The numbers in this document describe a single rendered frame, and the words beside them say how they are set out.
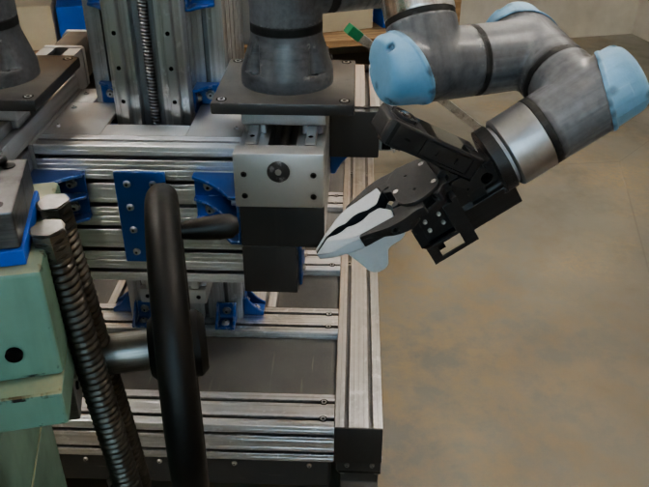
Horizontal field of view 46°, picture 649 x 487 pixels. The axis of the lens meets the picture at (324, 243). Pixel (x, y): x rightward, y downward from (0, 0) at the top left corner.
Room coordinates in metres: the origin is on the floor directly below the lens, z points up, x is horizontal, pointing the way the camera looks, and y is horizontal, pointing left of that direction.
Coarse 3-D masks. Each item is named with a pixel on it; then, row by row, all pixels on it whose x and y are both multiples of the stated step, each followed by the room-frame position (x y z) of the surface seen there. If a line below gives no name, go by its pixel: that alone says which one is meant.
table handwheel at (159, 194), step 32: (160, 192) 0.55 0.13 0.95; (160, 224) 0.51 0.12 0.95; (160, 256) 0.48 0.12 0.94; (160, 288) 0.45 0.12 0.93; (160, 320) 0.44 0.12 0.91; (192, 320) 0.53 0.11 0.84; (128, 352) 0.51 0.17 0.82; (160, 352) 0.42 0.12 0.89; (192, 352) 0.43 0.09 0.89; (160, 384) 0.41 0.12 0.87; (192, 384) 0.42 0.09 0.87; (192, 416) 0.41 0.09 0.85; (192, 448) 0.40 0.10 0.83; (192, 480) 0.40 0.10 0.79
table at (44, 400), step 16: (64, 368) 0.44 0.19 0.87; (0, 384) 0.42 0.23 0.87; (16, 384) 0.42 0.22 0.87; (32, 384) 0.42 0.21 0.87; (48, 384) 0.42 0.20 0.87; (64, 384) 0.42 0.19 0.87; (0, 400) 0.40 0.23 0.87; (16, 400) 0.40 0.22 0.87; (32, 400) 0.40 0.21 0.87; (48, 400) 0.41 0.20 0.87; (64, 400) 0.41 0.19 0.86; (0, 416) 0.40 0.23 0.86; (16, 416) 0.40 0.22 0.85; (32, 416) 0.40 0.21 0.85; (48, 416) 0.41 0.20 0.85; (64, 416) 0.41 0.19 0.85; (0, 432) 0.40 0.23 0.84
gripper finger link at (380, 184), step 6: (396, 168) 0.74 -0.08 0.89; (390, 174) 0.73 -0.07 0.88; (378, 180) 0.73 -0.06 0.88; (384, 180) 0.73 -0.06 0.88; (372, 186) 0.73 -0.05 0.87; (378, 186) 0.72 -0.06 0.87; (384, 186) 0.72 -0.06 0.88; (360, 192) 0.73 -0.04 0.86; (366, 192) 0.72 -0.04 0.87; (354, 198) 0.72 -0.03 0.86; (360, 198) 0.72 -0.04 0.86; (384, 198) 0.71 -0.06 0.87
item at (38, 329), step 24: (48, 192) 0.54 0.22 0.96; (48, 264) 0.46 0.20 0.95; (0, 288) 0.42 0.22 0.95; (24, 288) 0.42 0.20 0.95; (48, 288) 0.44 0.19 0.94; (0, 312) 0.42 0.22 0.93; (24, 312) 0.42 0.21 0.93; (48, 312) 0.43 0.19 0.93; (0, 336) 0.42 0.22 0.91; (24, 336) 0.42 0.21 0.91; (48, 336) 0.43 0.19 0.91; (0, 360) 0.42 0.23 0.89; (24, 360) 0.42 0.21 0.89; (48, 360) 0.43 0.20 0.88
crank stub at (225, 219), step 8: (208, 216) 0.64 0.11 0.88; (216, 216) 0.64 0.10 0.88; (224, 216) 0.64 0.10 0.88; (232, 216) 0.64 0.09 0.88; (184, 224) 0.63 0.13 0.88; (192, 224) 0.63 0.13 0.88; (200, 224) 0.63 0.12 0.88; (208, 224) 0.63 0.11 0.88; (216, 224) 0.63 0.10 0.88; (224, 224) 0.63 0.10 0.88; (232, 224) 0.64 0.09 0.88; (184, 232) 0.63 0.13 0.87; (192, 232) 0.63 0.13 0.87; (200, 232) 0.63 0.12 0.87; (208, 232) 0.63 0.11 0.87; (216, 232) 0.63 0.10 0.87; (224, 232) 0.63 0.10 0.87; (232, 232) 0.63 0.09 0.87
